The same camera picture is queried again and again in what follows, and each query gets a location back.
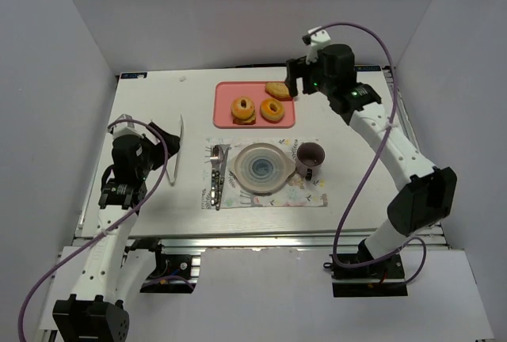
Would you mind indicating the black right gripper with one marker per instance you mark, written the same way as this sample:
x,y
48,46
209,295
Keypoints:
x,y
293,74

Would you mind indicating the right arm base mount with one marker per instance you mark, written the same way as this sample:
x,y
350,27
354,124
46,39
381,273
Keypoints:
x,y
379,280

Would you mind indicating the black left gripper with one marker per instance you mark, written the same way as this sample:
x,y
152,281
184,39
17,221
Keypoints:
x,y
157,147

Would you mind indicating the metal fork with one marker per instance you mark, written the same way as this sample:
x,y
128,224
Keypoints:
x,y
214,187

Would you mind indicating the clear glass plate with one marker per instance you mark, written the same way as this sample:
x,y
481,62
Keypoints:
x,y
261,168

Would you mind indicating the flat bread roll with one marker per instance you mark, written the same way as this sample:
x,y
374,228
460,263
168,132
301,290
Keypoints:
x,y
278,90

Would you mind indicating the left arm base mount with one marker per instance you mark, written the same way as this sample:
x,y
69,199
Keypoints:
x,y
172,271

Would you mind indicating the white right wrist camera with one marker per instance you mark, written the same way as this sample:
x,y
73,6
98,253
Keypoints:
x,y
316,39

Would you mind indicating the floral placemat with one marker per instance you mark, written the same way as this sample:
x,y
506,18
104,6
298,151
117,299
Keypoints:
x,y
297,192

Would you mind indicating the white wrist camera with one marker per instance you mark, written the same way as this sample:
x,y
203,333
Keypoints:
x,y
124,130
316,39

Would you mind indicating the purple mug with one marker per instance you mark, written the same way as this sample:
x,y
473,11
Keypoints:
x,y
309,158

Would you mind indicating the glazed donut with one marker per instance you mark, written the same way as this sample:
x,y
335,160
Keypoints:
x,y
243,111
272,110

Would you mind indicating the patterned handle knife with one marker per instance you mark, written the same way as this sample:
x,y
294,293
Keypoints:
x,y
218,183

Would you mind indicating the pink tray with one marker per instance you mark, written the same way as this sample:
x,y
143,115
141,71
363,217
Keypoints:
x,y
226,93

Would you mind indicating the glazed donut on bread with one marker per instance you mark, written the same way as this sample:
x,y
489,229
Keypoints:
x,y
243,111

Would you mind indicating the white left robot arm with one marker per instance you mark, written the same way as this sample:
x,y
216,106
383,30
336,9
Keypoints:
x,y
113,273

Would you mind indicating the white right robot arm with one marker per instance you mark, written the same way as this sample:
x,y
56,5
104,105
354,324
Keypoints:
x,y
425,192

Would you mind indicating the metal spoon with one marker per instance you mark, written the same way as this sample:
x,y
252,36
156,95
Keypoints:
x,y
216,157

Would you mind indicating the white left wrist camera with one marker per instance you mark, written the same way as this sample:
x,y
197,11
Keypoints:
x,y
124,130

